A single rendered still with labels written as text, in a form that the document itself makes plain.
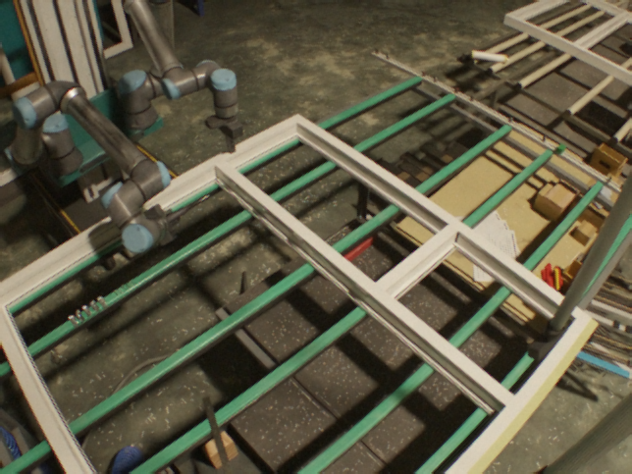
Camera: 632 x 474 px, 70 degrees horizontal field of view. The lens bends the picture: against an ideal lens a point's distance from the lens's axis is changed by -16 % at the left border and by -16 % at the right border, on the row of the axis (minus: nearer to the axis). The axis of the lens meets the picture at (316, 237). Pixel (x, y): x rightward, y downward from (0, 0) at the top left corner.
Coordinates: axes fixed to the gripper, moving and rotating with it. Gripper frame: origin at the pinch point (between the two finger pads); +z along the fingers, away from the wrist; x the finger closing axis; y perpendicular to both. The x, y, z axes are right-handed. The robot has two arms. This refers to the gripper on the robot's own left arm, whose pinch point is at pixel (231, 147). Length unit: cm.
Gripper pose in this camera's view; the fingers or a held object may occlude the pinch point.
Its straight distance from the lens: 209.5
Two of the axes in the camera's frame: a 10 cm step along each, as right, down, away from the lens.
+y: 7.4, -4.9, 4.5
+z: 0.0, 6.8, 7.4
